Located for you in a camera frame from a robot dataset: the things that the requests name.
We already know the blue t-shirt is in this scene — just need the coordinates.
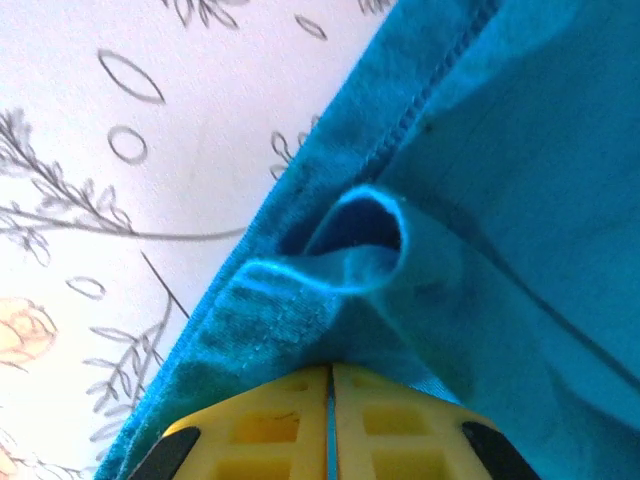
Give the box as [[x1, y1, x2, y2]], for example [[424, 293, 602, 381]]
[[94, 0, 640, 480]]

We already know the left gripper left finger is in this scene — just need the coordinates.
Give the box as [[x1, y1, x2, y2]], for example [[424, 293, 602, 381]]
[[127, 364, 331, 480]]

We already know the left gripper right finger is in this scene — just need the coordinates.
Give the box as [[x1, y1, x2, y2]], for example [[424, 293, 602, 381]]
[[332, 363, 544, 480]]

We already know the floral tablecloth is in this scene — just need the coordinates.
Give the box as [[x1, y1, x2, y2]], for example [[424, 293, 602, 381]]
[[0, 0, 401, 480]]

